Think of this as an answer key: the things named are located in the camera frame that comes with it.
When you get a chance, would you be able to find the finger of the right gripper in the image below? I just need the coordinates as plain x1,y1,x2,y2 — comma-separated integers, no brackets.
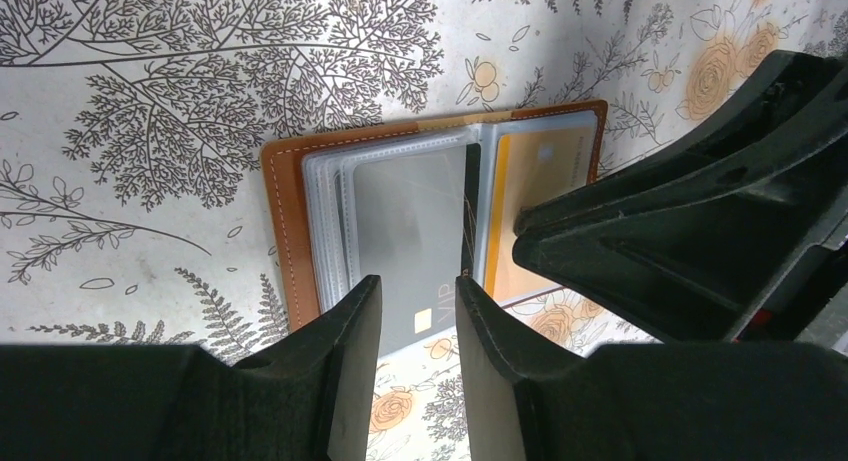
513,173,847,341
515,50,847,233

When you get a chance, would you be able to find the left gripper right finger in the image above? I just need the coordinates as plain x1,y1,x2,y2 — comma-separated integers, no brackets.
456,277,847,460

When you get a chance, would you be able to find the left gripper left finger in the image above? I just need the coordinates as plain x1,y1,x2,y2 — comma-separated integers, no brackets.
1,275,382,460

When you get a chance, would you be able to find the gold VIP card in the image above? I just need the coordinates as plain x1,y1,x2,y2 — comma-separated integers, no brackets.
483,127,595,305

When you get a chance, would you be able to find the dark grey VIP card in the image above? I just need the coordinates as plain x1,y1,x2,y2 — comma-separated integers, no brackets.
352,143,481,356

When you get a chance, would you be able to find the brown leather card holder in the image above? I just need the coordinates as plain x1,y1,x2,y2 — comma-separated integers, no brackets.
260,99,609,332

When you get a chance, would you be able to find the floral table cloth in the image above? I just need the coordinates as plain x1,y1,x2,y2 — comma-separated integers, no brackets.
0,0,848,461

